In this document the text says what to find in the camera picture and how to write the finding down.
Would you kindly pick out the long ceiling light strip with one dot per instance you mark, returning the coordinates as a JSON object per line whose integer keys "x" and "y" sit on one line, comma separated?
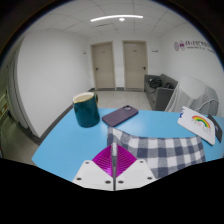
{"x": 113, "y": 17}

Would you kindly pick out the purple smartphone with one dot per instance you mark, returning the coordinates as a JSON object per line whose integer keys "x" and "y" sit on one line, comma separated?
{"x": 120, "y": 115}

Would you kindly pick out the grey white checked towel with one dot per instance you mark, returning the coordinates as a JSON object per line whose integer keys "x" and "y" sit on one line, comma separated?
{"x": 160, "y": 151}

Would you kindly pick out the purple wall lettering sign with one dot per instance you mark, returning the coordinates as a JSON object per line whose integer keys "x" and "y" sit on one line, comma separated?
{"x": 193, "y": 46}

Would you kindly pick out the white rainbow print bag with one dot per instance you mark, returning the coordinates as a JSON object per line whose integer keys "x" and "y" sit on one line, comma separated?
{"x": 196, "y": 125}

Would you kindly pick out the dark teal mug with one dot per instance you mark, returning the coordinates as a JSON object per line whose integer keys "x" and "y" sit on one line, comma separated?
{"x": 86, "y": 111}

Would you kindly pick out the small round ceiling light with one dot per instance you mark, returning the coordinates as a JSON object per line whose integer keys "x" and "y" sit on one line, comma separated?
{"x": 121, "y": 19}

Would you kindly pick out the grey sheet covered equipment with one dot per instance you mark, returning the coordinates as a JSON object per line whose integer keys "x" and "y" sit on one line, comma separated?
{"x": 193, "y": 93}

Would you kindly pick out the beige door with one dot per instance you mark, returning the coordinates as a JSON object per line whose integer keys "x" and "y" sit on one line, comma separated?
{"x": 135, "y": 65}
{"x": 103, "y": 66}

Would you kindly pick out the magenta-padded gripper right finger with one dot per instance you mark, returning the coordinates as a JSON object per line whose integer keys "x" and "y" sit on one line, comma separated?
{"x": 133, "y": 175}

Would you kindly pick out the black bag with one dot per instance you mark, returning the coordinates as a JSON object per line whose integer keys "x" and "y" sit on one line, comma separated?
{"x": 155, "y": 83}

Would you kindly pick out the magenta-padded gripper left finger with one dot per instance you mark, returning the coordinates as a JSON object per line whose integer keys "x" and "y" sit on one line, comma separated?
{"x": 93, "y": 175}

